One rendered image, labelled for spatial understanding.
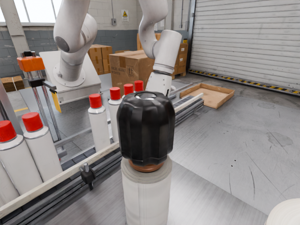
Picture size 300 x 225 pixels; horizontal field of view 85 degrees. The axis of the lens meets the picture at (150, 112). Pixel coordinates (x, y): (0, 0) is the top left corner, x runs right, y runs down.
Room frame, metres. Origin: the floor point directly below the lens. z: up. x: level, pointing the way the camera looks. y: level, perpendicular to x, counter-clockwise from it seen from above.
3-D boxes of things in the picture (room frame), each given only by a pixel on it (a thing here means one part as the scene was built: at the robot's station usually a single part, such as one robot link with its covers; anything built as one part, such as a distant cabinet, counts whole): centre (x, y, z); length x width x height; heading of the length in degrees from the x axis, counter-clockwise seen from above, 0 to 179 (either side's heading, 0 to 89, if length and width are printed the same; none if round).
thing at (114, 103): (0.51, 0.11, 0.98); 0.05 x 0.05 x 0.20
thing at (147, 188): (0.20, 0.01, 1.03); 0.09 x 0.09 x 0.30
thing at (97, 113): (0.45, 0.16, 0.98); 0.05 x 0.05 x 0.20
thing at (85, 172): (0.32, 0.17, 0.89); 0.03 x 0.03 x 0.12; 48
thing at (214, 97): (1.07, -0.40, 0.85); 0.30 x 0.26 x 0.04; 138
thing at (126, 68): (1.06, 0.06, 0.99); 0.30 x 0.24 x 0.27; 140
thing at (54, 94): (0.38, 0.24, 1.09); 0.03 x 0.01 x 0.06; 48
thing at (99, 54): (4.06, 1.53, 0.45); 1.20 x 0.84 x 0.89; 44
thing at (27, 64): (0.40, 0.27, 1.05); 0.10 x 0.04 x 0.33; 48
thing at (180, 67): (4.67, -0.34, 0.57); 1.20 x 0.85 x 1.14; 134
